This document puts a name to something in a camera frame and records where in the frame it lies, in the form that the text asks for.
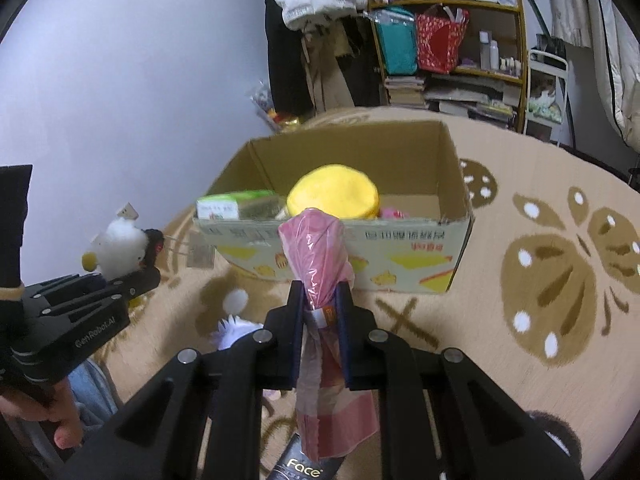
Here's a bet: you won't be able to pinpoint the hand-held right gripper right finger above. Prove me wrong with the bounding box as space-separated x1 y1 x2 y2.
335 280 586 480

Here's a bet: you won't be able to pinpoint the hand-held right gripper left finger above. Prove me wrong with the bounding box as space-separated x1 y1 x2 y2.
62 280 306 480

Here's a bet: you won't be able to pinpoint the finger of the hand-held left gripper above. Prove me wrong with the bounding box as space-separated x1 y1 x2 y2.
0 164 34 297
27 266 162 317

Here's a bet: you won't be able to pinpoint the white and black plush toy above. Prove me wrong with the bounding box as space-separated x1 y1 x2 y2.
81 202 217 311

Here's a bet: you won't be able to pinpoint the pink plastic bag packet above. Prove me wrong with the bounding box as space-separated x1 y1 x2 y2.
277 207 381 461

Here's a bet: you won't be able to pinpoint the green tissue pack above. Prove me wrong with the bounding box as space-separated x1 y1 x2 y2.
196 190 286 221

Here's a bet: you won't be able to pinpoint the yellow plush toy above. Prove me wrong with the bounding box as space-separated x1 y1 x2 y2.
286 164 381 221

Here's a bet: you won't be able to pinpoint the printed cardboard box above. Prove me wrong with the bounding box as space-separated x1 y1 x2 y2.
192 120 475 295

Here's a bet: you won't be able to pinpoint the person's left hand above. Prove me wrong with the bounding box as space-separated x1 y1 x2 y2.
0 377 86 451

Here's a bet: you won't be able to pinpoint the person's jeans leg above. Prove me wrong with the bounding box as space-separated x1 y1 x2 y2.
70 357 124 429

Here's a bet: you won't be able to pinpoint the black tissue pack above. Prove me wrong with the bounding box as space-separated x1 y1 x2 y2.
260 432 346 480

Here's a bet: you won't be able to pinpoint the pile of snack bags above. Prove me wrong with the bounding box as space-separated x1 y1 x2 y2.
247 80 304 134

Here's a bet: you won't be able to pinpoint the stack of books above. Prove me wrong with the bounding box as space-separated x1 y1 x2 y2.
384 75 426 109

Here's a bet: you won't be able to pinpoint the beige hanging trousers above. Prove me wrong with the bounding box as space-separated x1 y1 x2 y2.
300 25 351 112

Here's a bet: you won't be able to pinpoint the black hanging garment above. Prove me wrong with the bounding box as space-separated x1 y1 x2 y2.
340 15 384 109

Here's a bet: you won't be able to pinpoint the black hanging coat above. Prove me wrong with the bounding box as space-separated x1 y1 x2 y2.
255 0 314 116

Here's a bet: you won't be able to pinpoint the pile of magazines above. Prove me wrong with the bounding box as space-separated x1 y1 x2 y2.
425 72 524 129

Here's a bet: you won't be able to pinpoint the pale plush toy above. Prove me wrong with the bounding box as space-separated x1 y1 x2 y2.
529 87 564 124

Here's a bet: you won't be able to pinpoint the teal bag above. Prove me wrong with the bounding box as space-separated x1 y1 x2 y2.
375 7 419 76

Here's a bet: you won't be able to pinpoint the red gift bag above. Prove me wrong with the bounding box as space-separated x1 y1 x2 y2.
415 4 471 74

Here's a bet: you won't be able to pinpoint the white trolley cart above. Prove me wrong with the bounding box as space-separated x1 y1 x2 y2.
525 47 572 146

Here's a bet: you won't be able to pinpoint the wooden shelf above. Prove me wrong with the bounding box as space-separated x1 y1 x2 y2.
365 0 532 133

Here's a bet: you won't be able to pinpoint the white padded chair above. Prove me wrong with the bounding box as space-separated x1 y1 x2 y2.
582 0 640 154

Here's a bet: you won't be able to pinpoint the beige printed curtain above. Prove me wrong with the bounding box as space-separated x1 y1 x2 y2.
542 0 596 49

